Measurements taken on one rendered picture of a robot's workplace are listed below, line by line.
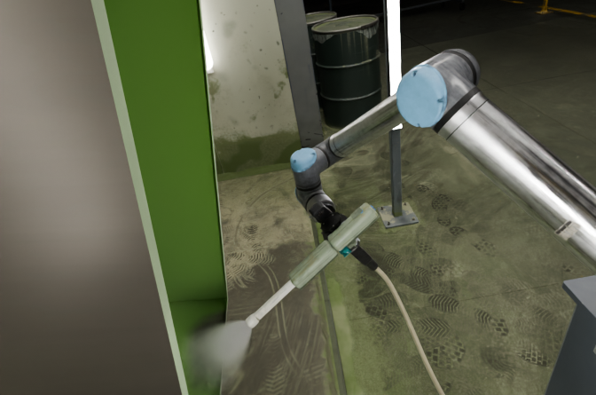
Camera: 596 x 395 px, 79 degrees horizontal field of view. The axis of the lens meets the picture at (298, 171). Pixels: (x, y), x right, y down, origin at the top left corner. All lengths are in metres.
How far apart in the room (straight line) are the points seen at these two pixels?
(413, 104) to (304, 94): 1.91
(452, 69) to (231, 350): 0.88
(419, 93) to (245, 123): 2.07
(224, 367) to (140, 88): 0.76
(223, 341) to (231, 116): 1.88
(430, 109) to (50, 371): 0.73
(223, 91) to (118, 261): 2.26
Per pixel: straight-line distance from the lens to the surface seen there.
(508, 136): 0.77
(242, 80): 2.61
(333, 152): 1.24
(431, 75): 0.75
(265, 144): 2.79
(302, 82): 2.62
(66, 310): 0.53
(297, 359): 1.68
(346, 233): 1.01
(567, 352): 1.32
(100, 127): 0.36
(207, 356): 1.10
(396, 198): 2.19
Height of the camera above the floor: 1.47
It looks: 31 degrees down
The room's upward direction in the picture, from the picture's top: 11 degrees counter-clockwise
